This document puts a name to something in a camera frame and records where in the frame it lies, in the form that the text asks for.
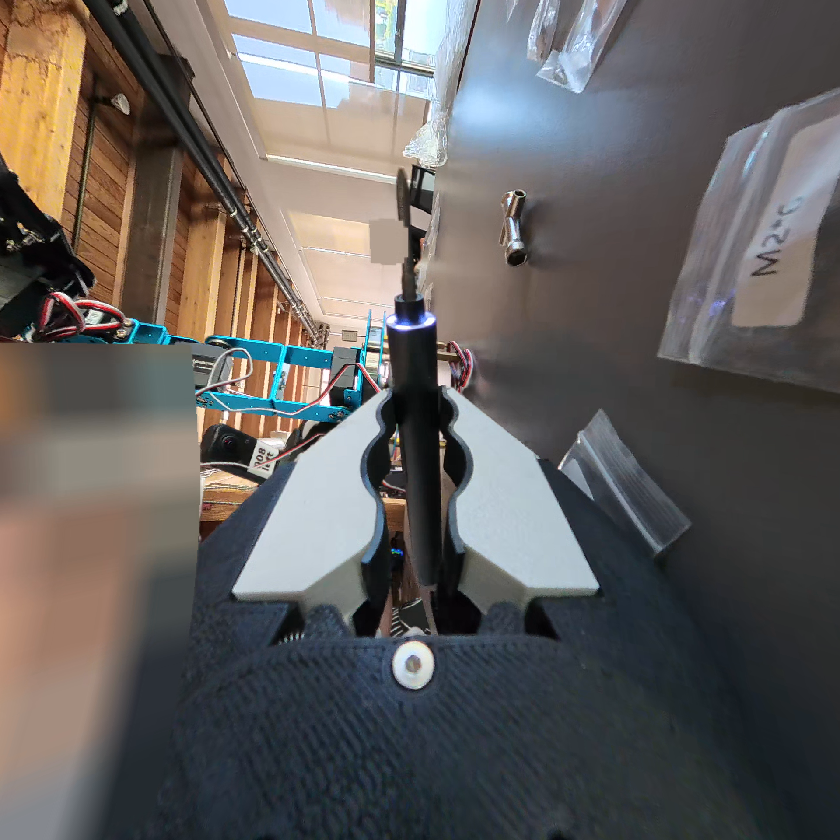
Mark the clear bag with metal parts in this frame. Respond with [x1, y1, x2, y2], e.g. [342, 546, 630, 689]
[535, 0, 632, 94]

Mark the large window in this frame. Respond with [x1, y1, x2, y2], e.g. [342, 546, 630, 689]
[223, 0, 439, 165]

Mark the small empty zip bag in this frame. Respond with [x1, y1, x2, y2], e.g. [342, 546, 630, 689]
[558, 410, 693, 559]

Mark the metal cross socket wrench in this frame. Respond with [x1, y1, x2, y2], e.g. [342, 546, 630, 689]
[500, 188, 536, 269]

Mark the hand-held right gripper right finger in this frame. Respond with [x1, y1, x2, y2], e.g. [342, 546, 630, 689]
[438, 386, 601, 621]

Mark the red white black servo cable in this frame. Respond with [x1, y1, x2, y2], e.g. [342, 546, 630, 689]
[446, 344, 475, 395]

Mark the black ceiling pipe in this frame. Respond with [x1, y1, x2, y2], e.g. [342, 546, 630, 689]
[82, 0, 329, 342]

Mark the blue toy robot arm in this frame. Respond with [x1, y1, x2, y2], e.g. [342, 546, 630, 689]
[0, 154, 473, 460]

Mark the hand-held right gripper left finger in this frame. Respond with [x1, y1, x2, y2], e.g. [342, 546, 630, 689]
[231, 392, 400, 636]

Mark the large labelled zip bag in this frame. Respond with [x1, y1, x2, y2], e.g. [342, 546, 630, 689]
[658, 88, 840, 401]

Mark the crumpled clear plastic wrap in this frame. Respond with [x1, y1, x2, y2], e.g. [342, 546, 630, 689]
[402, 0, 480, 168]

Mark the black electric screwdriver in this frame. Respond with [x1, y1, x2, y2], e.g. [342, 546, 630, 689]
[386, 252, 444, 588]

